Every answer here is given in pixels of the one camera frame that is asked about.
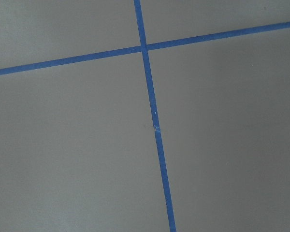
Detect blue tape line crosswise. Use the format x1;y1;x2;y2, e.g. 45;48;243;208
0;21;290;76

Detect blue tape line lengthwise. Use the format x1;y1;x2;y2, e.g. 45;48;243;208
133;0;177;232

